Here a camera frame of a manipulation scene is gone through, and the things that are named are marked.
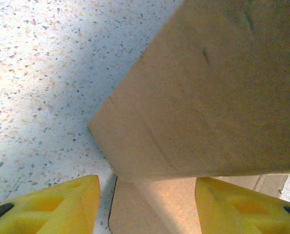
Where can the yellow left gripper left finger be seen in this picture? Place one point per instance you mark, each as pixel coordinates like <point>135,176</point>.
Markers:
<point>49,209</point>

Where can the brown cardboard box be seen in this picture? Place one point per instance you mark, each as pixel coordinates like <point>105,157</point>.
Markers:
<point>208,97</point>

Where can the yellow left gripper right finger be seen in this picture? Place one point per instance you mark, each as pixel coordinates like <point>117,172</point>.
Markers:
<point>244,209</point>

